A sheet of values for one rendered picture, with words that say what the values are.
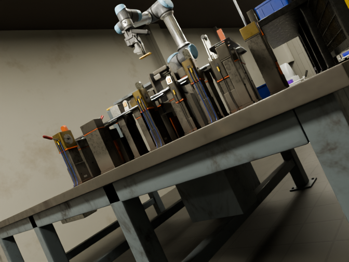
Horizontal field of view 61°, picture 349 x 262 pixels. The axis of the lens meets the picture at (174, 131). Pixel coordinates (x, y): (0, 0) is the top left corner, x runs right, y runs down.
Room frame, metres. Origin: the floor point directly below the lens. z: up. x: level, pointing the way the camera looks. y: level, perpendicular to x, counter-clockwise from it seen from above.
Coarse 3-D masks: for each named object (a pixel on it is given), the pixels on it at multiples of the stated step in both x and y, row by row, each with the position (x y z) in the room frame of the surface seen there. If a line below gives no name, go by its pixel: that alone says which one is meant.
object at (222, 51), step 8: (216, 48) 1.26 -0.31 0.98; (224, 48) 1.25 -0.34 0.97; (224, 56) 1.26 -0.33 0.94; (232, 56) 1.28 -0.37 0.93; (224, 64) 1.27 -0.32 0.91; (232, 64) 1.26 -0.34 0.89; (232, 72) 1.26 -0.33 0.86; (232, 80) 1.27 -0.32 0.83; (240, 80) 1.25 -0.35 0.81; (240, 88) 1.26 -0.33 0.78; (240, 96) 1.27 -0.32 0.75; (248, 96) 1.25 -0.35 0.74; (248, 104) 1.26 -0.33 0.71
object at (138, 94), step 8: (136, 96) 1.65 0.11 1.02; (144, 96) 1.66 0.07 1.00; (144, 104) 1.64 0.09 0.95; (152, 104) 1.70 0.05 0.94; (144, 112) 1.66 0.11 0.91; (152, 112) 1.68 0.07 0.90; (152, 120) 1.65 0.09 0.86; (152, 128) 1.65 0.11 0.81; (160, 128) 1.68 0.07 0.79; (152, 136) 1.67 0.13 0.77; (160, 136) 1.65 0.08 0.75; (160, 144) 1.65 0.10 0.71
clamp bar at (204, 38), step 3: (201, 36) 1.81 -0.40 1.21; (204, 36) 1.80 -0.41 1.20; (207, 36) 1.84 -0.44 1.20; (204, 39) 1.82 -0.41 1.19; (207, 39) 1.82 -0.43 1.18; (204, 42) 1.83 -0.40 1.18; (207, 42) 1.83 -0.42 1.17; (207, 45) 1.83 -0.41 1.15; (210, 45) 1.81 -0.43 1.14; (207, 48) 1.83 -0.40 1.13; (207, 51) 1.82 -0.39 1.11; (210, 54) 1.82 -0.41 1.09; (213, 54) 1.80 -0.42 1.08; (210, 57) 1.81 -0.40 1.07
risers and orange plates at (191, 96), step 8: (192, 96) 1.76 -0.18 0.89; (192, 104) 1.76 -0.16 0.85; (168, 112) 1.82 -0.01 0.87; (200, 112) 1.77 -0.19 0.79; (168, 120) 1.77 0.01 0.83; (176, 120) 1.83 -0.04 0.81; (200, 120) 1.75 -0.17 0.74; (168, 128) 1.78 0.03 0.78; (176, 128) 1.78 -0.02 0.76; (112, 136) 1.98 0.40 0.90; (176, 136) 1.78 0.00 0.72; (112, 144) 1.97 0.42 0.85; (120, 144) 1.94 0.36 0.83; (128, 144) 1.99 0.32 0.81; (120, 152) 1.96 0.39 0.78; (128, 152) 1.96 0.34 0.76; (120, 160) 1.97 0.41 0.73; (128, 160) 1.94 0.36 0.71
